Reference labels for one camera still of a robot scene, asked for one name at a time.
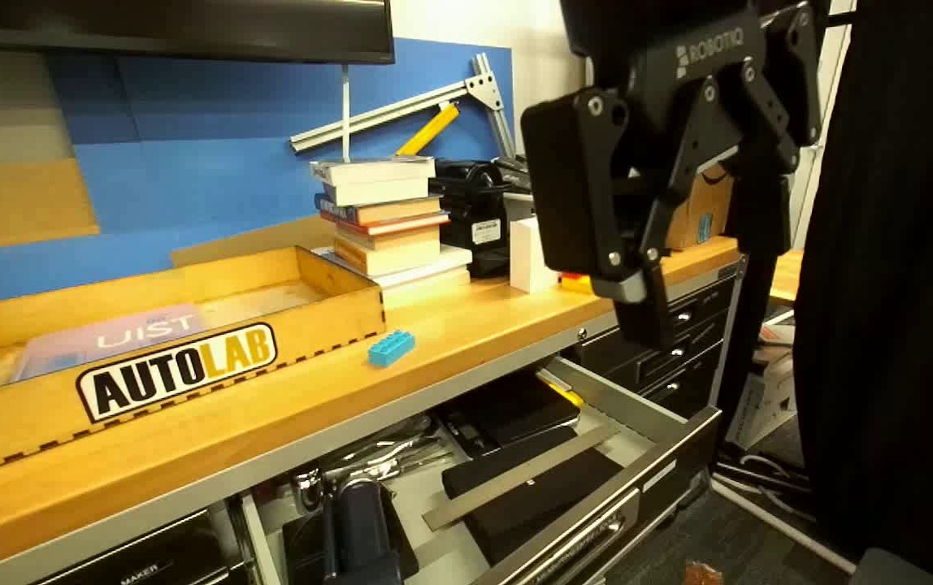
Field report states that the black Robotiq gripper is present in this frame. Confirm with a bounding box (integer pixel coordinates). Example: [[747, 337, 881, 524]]
[[515, 0, 824, 353]]

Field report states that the grey metal drawer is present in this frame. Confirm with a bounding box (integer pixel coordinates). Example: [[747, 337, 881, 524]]
[[233, 353, 725, 585]]

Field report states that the small blue block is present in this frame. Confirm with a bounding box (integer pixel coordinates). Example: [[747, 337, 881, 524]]
[[364, 328, 420, 369]]

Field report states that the wooden side table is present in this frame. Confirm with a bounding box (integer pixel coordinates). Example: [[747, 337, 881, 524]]
[[767, 248, 805, 304]]

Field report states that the coloured toy brick stack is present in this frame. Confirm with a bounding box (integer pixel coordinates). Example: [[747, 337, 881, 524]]
[[556, 270, 595, 300]]

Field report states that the small white box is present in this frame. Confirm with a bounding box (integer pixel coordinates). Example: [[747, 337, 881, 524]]
[[508, 211, 563, 300]]

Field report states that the black desk device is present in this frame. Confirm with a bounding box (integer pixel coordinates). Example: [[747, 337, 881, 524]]
[[436, 160, 540, 279]]

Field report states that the black tool cabinet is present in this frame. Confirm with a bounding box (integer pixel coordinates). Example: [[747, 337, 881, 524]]
[[29, 264, 750, 585]]

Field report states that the black curtain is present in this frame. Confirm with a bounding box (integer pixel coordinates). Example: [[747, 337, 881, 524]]
[[789, 0, 933, 585]]

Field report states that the yellow bar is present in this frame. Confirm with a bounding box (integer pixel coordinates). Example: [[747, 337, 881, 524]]
[[393, 99, 465, 160]]

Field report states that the large white book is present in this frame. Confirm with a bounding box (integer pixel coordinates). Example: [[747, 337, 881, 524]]
[[312, 242, 473, 311]]

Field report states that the red edged book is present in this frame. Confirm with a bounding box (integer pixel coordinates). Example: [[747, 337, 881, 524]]
[[323, 207, 453, 242]]

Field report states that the white cover book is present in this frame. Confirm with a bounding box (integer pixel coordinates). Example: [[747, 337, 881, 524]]
[[310, 156, 437, 207]]

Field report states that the brown cover book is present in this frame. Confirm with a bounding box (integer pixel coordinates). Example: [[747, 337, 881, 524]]
[[312, 192, 445, 226]]

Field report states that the thick cream book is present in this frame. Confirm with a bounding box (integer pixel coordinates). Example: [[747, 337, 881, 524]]
[[327, 229, 445, 275]]

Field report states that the thin white rod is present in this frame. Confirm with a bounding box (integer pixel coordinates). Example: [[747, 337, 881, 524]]
[[338, 60, 354, 167]]

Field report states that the black foam pad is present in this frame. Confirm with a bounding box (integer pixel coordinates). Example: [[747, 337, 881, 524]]
[[461, 447, 627, 564], [437, 418, 582, 501]]

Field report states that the black hand tool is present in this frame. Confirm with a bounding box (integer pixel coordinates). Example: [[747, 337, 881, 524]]
[[315, 473, 410, 585]]

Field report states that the black monitor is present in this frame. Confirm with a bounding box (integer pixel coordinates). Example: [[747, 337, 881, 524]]
[[0, 0, 395, 65]]

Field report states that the UIST booklet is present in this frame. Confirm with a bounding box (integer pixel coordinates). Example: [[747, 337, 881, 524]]
[[14, 304, 207, 382]]

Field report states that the wooden Autolab tray box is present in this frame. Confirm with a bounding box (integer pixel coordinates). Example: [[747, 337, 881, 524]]
[[0, 242, 389, 487]]

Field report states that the aluminium bracket rail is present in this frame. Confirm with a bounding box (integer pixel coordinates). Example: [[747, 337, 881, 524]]
[[285, 49, 519, 161]]

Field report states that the blue wall board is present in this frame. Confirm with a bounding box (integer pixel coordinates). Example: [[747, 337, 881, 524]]
[[0, 39, 515, 303]]

